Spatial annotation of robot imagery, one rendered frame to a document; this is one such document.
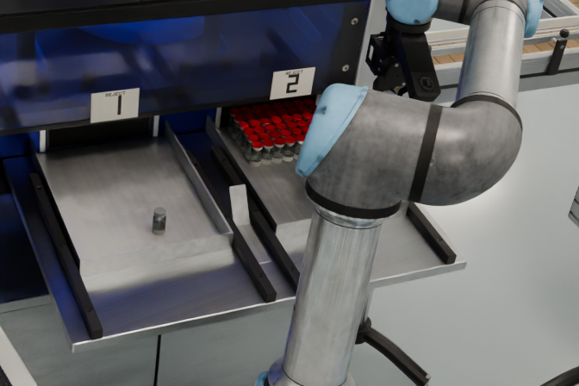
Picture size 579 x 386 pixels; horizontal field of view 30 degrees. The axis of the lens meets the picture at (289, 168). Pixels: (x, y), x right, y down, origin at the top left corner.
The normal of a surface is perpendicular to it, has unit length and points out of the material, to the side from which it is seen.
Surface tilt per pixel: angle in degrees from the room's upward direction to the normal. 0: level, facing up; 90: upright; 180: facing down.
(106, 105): 90
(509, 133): 48
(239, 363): 90
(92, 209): 0
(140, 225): 0
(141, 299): 0
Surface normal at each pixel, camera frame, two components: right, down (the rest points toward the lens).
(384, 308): 0.13, -0.80
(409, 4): -0.22, 0.55
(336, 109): -0.03, -0.45
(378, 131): -0.06, -0.18
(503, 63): 0.36, -0.69
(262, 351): 0.40, 0.58
